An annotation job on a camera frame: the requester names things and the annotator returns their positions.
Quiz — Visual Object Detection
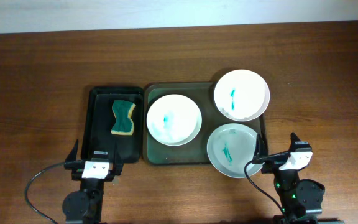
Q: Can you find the green yellow sponge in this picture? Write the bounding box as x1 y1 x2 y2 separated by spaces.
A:
111 100 136 136

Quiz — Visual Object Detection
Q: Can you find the large grey tray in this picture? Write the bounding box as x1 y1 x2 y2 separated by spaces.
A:
142 81 269 166

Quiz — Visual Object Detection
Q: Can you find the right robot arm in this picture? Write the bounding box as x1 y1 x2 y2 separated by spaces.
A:
250 133 325 224

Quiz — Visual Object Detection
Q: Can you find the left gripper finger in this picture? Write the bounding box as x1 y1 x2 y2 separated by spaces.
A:
65 140 79 162
113 143 124 175

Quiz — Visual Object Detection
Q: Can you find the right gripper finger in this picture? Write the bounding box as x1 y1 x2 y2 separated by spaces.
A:
289 133 308 152
254 134 268 159

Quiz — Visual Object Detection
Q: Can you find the small black tray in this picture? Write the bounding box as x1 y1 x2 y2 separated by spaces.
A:
81 86 144 163

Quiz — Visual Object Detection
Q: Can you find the white plate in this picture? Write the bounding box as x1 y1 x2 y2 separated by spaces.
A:
146 94 203 146
207 123 262 179
213 69 270 122

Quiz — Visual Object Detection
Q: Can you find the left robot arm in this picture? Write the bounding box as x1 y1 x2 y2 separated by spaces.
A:
62 142 124 224

